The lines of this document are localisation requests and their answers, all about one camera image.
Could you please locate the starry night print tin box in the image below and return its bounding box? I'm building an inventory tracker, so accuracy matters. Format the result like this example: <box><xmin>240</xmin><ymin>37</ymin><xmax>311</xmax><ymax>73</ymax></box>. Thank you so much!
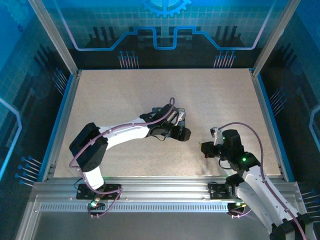
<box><xmin>151</xmin><ymin>106</ymin><xmax>188</xmax><ymax>141</ymax></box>

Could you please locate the right controller board with LEDs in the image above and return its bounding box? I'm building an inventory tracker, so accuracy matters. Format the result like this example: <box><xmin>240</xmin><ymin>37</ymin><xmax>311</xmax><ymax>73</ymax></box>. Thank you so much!
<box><xmin>226</xmin><ymin>201</ymin><xmax>247</xmax><ymax>213</ymax></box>

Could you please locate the controller board with leds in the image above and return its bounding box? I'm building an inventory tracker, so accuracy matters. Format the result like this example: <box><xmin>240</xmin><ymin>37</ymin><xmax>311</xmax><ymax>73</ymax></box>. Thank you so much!
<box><xmin>87</xmin><ymin>197</ymin><xmax>106</xmax><ymax>213</ymax></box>
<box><xmin>226</xmin><ymin>201</ymin><xmax>247</xmax><ymax>213</ymax></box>

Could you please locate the left controller board with LEDs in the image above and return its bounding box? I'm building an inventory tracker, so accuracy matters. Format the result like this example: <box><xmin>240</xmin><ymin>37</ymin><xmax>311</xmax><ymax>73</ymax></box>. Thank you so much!
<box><xmin>87</xmin><ymin>197</ymin><xmax>106</xmax><ymax>213</ymax></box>

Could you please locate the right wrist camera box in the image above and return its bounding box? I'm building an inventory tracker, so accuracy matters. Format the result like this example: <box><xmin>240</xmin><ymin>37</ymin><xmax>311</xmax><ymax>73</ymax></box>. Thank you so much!
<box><xmin>210</xmin><ymin>126</ymin><xmax>224</xmax><ymax>146</ymax></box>

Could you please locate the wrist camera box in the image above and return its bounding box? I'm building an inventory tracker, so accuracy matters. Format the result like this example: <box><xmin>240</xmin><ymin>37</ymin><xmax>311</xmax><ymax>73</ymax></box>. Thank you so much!
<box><xmin>166</xmin><ymin>109</ymin><xmax>187</xmax><ymax>125</ymax></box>
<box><xmin>210</xmin><ymin>126</ymin><xmax>224</xmax><ymax>146</ymax></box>

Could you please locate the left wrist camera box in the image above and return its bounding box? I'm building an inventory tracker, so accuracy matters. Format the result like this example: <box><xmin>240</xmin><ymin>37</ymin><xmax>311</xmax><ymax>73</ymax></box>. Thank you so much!
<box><xmin>166</xmin><ymin>109</ymin><xmax>187</xmax><ymax>125</ymax></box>

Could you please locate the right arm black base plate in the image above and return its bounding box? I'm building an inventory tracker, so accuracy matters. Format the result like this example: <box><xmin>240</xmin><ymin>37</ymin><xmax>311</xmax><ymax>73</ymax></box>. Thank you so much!
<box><xmin>208</xmin><ymin>181</ymin><xmax>241</xmax><ymax>201</ymax></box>

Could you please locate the right aluminium table side rail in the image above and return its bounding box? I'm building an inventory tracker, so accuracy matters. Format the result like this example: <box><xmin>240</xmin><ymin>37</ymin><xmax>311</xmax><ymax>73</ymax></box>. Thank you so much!
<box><xmin>249</xmin><ymin>68</ymin><xmax>296</xmax><ymax>182</ymax></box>

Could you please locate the aluminium table side rail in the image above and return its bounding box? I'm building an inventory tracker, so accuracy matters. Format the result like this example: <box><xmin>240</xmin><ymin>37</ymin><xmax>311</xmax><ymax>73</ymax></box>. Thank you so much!
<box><xmin>249</xmin><ymin>68</ymin><xmax>296</xmax><ymax>182</ymax></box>
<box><xmin>41</xmin><ymin>70</ymin><xmax>83</xmax><ymax>182</ymax></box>

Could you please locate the long aluminium mounting rail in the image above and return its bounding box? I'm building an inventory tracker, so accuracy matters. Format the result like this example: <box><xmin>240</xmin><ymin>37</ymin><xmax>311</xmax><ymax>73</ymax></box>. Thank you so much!
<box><xmin>32</xmin><ymin>175</ymin><xmax>305</xmax><ymax>204</ymax></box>

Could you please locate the slotted grey cable duct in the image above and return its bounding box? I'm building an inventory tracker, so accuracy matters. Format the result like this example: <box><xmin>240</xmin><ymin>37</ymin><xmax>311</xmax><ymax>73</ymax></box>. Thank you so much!
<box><xmin>39</xmin><ymin>202</ymin><xmax>230</xmax><ymax>214</ymax></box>

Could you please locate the left aluminium table side rail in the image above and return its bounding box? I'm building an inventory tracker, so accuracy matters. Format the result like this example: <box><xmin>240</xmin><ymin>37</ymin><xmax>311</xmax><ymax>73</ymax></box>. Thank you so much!
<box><xmin>41</xmin><ymin>70</ymin><xmax>83</xmax><ymax>182</ymax></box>

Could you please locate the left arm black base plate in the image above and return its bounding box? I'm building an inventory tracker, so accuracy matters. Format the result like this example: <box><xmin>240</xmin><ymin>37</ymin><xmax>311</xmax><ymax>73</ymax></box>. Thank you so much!
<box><xmin>76</xmin><ymin>183</ymin><xmax>123</xmax><ymax>201</ymax></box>

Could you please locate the right aluminium corner post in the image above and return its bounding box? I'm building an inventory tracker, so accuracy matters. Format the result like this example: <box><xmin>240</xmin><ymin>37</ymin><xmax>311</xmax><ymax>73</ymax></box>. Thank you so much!
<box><xmin>251</xmin><ymin>0</ymin><xmax>303</xmax><ymax>77</ymax></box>

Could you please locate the aluminium corner post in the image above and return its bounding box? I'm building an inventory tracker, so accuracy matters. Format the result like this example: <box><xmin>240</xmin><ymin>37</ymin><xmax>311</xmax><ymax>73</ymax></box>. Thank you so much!
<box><xmin>251</xmin><ymin>0</ymin><xmax>303</xmax><ymax>77</ymax></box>
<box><xmin>27</xmin><ymin>0</ymin><xmax>81</xmax><ymax>77</ymax></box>

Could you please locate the left aluminium corner post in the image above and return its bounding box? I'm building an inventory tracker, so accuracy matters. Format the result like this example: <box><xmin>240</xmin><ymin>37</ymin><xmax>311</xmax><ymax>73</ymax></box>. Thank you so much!
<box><xmin>27</xmin><ymin>0</ymin><xmax>81</xmax><ymax>77</ymax></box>

